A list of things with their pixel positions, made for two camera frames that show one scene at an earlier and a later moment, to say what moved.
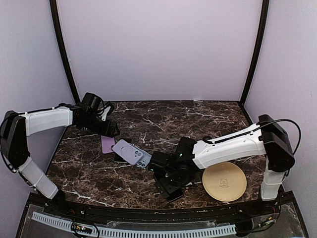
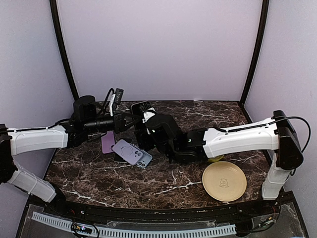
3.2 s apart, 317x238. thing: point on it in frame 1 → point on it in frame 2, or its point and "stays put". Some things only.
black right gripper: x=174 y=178 → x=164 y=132
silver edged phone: x=117 y=158 stays put
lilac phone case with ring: x=127 y=152 stays put
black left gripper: x=105 y=132 → x=120 y=122
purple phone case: x=107 y=142 stays put
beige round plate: x=224 y=181 stays put
